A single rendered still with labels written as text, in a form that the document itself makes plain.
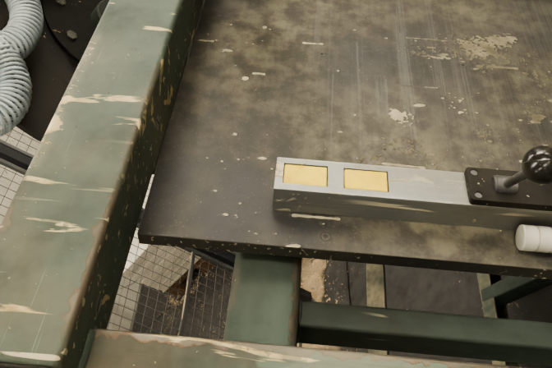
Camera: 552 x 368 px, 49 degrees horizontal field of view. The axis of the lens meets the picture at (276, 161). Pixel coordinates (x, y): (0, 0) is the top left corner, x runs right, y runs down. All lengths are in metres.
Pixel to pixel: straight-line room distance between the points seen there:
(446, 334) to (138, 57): 0.48
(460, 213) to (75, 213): 0.42
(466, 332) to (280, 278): 0.21
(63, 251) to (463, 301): 2.36
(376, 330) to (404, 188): 0.16
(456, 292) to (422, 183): 2.15
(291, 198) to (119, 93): 0.23
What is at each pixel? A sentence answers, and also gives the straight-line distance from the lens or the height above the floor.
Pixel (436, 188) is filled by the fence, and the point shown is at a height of 1.53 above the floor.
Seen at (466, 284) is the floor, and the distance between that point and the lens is 2.83.
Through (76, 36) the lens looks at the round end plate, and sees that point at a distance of 1.45.
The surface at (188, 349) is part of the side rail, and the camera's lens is 0.57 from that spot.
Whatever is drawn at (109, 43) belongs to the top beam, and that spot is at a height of 1.90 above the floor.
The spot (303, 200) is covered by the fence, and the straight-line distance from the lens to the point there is 0.70.
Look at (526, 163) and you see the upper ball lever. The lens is 0.63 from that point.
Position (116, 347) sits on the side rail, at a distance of 0.58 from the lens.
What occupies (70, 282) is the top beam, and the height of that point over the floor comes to 1.85.
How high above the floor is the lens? 1.97
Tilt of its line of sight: 23 degrees down
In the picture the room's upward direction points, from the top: 60 degrees counter-clockwise
